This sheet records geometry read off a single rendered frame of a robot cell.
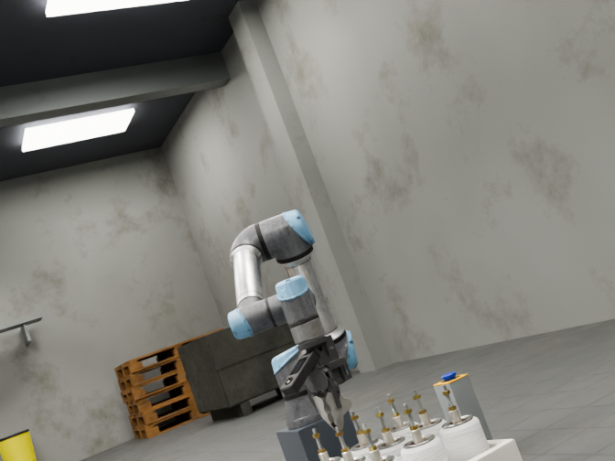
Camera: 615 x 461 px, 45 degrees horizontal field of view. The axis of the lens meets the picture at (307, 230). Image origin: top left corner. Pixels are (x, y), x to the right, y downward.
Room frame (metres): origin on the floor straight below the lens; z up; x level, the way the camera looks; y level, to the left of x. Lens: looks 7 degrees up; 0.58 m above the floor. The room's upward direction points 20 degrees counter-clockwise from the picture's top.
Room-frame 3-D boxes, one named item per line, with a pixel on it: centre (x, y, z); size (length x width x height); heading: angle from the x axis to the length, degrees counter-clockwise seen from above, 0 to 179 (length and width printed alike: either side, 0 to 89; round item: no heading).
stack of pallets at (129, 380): (9.04, 2.11, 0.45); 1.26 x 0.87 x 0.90; 118
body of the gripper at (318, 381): (1.76, 0.08, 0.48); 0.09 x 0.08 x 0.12; 136
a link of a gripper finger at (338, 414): (1.74, 0.07, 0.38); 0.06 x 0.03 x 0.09; 136
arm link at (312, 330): (1.75, 0.08, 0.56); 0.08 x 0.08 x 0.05
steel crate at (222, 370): (7.39, 0.97, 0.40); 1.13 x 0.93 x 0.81; 118
